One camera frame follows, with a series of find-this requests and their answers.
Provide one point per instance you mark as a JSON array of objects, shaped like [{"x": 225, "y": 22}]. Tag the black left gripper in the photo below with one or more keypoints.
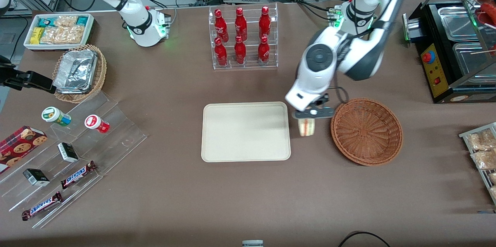
[{"x": 321, "y": 101}]

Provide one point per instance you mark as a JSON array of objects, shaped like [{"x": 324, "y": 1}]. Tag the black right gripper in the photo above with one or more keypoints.
[{"x": 20, "y": 78}]

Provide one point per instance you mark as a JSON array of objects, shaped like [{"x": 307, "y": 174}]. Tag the triangular sandwich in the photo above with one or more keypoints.
[{"x": 307, "y": 127}]

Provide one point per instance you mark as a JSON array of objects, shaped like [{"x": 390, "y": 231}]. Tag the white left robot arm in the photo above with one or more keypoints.
[{"x": 348, "y": 45}]

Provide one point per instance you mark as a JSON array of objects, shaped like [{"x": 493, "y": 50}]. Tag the brown wicker basket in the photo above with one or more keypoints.
[{"x": 366, "y": 132}]

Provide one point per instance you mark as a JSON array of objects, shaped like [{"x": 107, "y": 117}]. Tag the light wicker basket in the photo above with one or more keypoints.
[{"x": 100, "y": 76}]

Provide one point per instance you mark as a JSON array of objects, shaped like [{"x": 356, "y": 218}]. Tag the cream plastic tray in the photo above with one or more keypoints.
[{"x": 245, "y": 132}]

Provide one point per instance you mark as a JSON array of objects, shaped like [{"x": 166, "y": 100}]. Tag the green lid snack cup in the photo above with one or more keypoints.
[{"x": 54, "y": 115}]

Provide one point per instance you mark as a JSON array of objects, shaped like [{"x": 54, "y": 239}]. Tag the aluminium foil container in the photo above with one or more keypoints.
[{"x": 75, "y": 71}]

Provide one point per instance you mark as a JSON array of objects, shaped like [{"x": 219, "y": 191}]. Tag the yellow snack packet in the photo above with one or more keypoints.
[{"x": 37, "y": 35}]

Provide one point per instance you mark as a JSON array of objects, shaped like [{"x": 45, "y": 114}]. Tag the clear rice cracker bag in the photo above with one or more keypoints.
[
  {"x": 52, "y": 35},
  {"x": 73, "y": 34},
  {"x": 66, "y": 21}
]

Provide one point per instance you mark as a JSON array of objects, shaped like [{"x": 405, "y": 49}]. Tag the teal snack packet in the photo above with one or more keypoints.
[
  {"x": 47, "y": 21},
  {"x": 82, "y": 20}
]

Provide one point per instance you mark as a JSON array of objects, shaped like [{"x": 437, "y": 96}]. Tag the red chocolate cookie box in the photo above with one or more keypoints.
[{"x": 19, "y": 147}]

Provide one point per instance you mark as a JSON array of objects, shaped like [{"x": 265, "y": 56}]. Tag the red lid snack cup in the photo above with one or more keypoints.
[{"x": 96, "y": 123}]

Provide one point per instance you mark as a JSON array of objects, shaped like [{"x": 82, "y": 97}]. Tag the white snack bin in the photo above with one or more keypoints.
[{"x": 90, "y": 30}]

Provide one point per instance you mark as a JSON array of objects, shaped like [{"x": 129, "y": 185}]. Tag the red soda bottle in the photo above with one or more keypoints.
[
  {"x": 221, "y": 54},
  {"x": 264, "y": 22},
  {"x": 221, "y": 26},
  {"x": 240, "y": 24},
  {"x": 240, "y": 52},
  {"x": 264, "y": 51}
]

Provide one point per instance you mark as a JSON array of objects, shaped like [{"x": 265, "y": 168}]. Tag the small black carton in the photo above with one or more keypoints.
[
  {"x": 68, "y": 152},
  {"x": 36, "y": 177}
]

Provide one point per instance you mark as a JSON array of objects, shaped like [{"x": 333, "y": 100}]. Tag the clear acrylic bottle rack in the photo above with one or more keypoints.
[{"x": 250, "y": 65}]

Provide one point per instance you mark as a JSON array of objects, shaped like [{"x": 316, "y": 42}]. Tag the clear acrylic stepped display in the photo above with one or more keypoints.
[{"x": 116, "y": 131}]

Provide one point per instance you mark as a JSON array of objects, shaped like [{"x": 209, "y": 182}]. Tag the Snickers chocolate bar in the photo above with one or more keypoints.
[
  {"x": 77, "y": 174},
  {"x": 42, "y": 205}
]

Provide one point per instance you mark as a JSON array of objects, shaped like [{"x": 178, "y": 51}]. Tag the black hot food warmer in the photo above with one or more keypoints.
[{"x": 436, "y": 76}]

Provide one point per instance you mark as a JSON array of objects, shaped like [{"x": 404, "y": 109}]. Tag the steel warmer pan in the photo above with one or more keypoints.
[
  {"x": 471, "y": 63},
  {"x": 457, "y": 24}
]

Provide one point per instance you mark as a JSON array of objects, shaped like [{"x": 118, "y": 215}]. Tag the grey device edge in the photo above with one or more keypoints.
[{"x": 252, "y": 243}]

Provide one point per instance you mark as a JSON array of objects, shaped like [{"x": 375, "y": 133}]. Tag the clear nut snack bag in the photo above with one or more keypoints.
[
  {"x": 493, "y": 178},
  {"x": 484, "y": 159},
  {"x": 493, "y": 192},
  {"x": 480, "y": 139}
]

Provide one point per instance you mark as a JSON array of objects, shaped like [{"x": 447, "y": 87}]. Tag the red sausage skewer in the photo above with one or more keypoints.
[{"x": 489, "y": 11}]

